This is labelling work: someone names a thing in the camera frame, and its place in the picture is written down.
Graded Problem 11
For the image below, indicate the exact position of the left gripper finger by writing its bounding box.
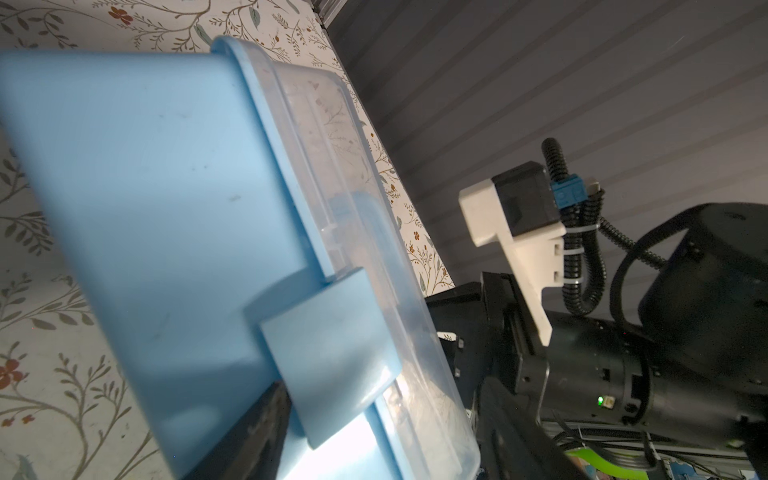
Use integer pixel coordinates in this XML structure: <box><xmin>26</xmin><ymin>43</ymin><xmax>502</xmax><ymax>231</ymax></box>
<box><xmin>184</xmin><ymin>381</ymin><xmax>292</xmax><ymax>480</ymax></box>

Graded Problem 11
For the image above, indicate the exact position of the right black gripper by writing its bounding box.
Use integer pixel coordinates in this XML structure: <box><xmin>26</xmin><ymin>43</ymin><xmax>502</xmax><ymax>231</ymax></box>
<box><xmin>426</xmin><ymin>273</ymin><xmax>660</xmax><ymax>479</ymax></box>

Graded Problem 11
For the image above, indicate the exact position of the clear tool box lid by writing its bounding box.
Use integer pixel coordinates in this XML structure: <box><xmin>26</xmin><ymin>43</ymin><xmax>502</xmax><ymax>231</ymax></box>
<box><xmin>262</xmin><ymin>63</ymin><xmax>480</xmax><ymax>479</ymax></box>

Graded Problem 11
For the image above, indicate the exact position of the blue plastic tool box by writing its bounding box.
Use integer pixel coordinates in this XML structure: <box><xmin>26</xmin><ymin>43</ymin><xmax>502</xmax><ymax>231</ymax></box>
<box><xmin>1</xmin><ymin>37</ymin><xmax>403</xmax><ymax>479</ymax></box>

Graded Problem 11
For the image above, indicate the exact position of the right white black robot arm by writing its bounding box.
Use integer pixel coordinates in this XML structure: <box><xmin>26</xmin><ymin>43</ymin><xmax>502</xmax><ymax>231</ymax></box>
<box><xmin>427</xmin><ymin>203</ymin><xmax>767</xmax><ymax>479</ymax></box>

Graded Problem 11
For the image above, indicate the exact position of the right black corrugated cable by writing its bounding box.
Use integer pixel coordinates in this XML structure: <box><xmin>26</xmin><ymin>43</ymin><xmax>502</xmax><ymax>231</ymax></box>
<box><xmin>541</xmin><ymin>137</ymin><xmax>670</xmax><ymax>317</ymax></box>

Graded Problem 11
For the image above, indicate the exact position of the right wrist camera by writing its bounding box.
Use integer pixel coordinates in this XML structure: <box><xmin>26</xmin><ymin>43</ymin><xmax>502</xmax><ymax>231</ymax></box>
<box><xmin>459</xmin><ymin>161</ymin><xmax>597</xmax><ymax>346</ymax></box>

